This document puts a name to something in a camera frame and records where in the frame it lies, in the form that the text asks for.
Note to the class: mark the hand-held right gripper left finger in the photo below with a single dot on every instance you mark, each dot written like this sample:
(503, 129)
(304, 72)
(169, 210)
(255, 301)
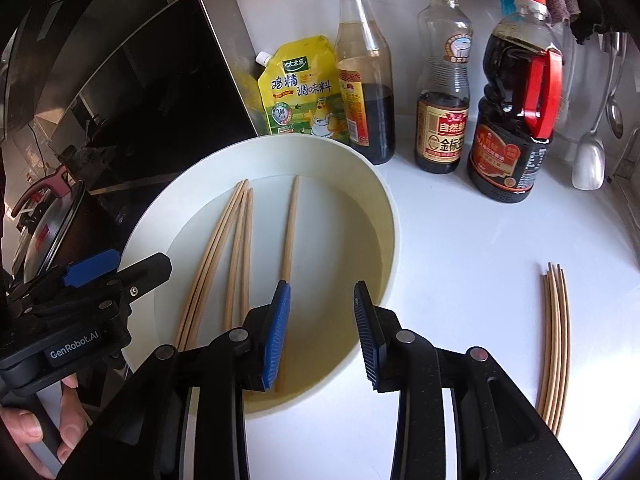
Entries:
(276, 340)

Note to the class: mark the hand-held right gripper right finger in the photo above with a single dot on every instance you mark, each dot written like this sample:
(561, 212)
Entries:
(369, 340)

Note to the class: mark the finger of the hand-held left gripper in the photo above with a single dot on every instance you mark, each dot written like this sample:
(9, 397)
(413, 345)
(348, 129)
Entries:
(92, 269)
(145, 275)

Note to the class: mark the slender wooden chopstick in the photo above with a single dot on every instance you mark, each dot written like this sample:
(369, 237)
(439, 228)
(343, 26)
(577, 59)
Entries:
(211, 260)
(235, 260)
(555, 340)
(221, 260)
(216, 260)
(567, 340)
(549, 340)
(561, 340)

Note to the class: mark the white round basin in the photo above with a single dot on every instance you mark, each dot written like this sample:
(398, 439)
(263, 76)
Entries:
(325, 240)

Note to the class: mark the person's left hand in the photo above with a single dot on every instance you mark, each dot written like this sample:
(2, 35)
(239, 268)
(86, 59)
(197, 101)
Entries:
(75, 425)

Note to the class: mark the pot with glass lid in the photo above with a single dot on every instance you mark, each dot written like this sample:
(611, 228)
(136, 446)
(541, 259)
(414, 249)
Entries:
(45, 240)

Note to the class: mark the black range hood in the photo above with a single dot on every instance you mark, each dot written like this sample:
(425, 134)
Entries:
(150, 85)

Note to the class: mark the clear soy sauce bottle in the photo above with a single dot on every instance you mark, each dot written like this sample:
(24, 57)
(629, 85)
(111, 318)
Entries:
(440, 135)

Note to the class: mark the glass vinegar bottle yellow cap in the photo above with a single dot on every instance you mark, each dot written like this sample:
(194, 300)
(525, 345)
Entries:
(367, 120)

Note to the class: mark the yellow seasoning pouch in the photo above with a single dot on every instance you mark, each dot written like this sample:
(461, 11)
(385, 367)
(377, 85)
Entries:
(305, 95)

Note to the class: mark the steel spatula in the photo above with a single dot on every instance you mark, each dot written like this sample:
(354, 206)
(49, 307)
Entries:
(587, 165)

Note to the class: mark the steel ladle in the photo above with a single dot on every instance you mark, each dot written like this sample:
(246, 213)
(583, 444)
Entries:
(616, 120)

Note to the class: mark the blue brush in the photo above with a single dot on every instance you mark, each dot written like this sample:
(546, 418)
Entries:
(506, 2)

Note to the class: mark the dark rag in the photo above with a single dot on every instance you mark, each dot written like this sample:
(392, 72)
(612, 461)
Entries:
(595, 25)

